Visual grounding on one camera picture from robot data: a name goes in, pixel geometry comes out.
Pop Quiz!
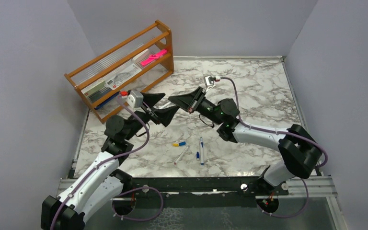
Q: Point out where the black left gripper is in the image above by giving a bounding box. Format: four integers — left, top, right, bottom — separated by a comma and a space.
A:
124, 92, 179, 141

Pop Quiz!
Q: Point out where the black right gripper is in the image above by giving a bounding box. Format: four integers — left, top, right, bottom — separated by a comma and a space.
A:
168, 86, 223, 126

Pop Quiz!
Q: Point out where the white blue marker pen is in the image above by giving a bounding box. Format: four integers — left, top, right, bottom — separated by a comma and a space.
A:
199, 137, 205, 165

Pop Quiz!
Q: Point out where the thin white pen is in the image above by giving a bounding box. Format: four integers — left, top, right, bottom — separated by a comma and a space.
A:
159, 102, 172, 109

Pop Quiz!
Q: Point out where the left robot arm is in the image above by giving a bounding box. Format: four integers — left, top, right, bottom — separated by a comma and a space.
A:
40, 91, 179, 230

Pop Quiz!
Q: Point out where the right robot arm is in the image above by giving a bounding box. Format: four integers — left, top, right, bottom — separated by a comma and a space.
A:
168, 87, 322, 195

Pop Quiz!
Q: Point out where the yellow blue marker cap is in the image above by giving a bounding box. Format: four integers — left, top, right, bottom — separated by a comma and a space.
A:
172, 141, 186, 147

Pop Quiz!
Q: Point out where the pink plastic tool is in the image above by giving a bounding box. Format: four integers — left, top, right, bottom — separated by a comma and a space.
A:
140, 49, 168, 67

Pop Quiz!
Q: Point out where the white calculator box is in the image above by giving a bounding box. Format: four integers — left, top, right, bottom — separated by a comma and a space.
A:
102, 61, 141, 90

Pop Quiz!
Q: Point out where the white eraser block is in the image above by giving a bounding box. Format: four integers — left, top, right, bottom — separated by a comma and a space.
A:
132, 48, 150, 63

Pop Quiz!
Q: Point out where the wooden shelf rack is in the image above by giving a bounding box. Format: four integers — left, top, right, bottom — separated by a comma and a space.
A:
64, 20, 174, 123

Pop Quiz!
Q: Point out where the white red-tipped marker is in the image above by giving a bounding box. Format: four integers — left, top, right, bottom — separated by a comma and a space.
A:
173, 146, 190, 165

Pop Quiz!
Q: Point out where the green white book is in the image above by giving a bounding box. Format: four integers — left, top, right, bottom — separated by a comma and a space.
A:
81, 79, 109, 103

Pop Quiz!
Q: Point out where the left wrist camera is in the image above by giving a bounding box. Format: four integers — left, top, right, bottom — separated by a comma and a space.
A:
126, 90, 144, 109

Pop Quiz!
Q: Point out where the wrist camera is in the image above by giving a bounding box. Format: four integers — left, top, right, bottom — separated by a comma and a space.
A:
126, 90, 144, 109
204, 75, 216, 93

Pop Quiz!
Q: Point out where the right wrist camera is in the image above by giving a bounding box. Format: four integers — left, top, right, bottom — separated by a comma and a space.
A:
204, 75, 216, 93

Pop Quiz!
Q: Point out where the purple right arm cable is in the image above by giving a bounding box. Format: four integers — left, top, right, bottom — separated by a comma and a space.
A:
217, 76, 328, 219

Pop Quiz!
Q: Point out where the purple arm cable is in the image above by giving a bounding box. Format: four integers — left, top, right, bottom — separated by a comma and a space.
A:
49, 95, 164, 230
217, 76, 328, 219

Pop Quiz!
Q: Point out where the black mounting rail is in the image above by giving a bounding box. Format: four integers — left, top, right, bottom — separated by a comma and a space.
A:
66, 168, 289, 210

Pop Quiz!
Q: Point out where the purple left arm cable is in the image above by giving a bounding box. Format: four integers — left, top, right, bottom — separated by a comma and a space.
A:
49, 95, 164, 230

